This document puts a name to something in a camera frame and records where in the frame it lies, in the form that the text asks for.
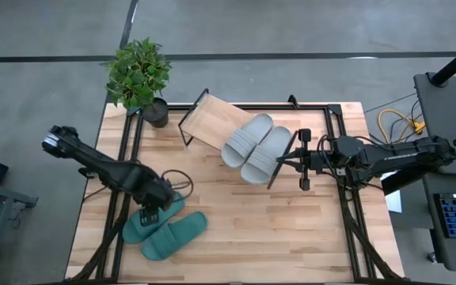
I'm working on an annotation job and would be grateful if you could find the grey rubber slide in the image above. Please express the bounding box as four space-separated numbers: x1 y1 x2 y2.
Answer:
220 112 275 169
239 125 293 186

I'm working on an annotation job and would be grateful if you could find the white paper sheet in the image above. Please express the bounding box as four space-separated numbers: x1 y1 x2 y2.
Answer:
384 189 404 214

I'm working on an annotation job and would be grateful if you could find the green rubber slide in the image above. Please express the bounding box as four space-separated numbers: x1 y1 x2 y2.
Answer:
121 191 186 245
139 211 210 262

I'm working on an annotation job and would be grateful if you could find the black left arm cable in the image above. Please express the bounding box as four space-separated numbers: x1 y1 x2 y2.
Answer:
159 169 195 200

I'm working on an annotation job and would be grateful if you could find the green potted plant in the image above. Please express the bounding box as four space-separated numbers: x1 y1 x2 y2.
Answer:
100 36 173 128

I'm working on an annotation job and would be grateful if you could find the black aluminium table frame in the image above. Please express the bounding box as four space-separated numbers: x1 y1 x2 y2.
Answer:
63 101 407 285

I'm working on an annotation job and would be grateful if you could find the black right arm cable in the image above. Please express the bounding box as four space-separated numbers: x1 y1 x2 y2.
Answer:
316 133 350 188

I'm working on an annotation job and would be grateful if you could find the yellow cable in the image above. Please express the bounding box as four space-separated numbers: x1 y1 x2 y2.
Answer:
377 108 427 143

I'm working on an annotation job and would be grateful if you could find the wooden shelf with black frame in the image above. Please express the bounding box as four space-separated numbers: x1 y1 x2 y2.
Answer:
177 87 298 190

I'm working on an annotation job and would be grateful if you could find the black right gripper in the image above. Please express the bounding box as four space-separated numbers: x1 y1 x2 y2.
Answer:
275 127 321 192

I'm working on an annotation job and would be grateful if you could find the black pole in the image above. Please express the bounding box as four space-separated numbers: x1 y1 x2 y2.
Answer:
429 35 456 88

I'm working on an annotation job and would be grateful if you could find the grey desk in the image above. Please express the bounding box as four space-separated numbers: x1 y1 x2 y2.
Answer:
421 172 456 275
412 71 456 177

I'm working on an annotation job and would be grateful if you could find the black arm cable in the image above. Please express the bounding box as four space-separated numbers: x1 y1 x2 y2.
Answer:
316 133 350 188
159 169 195 200

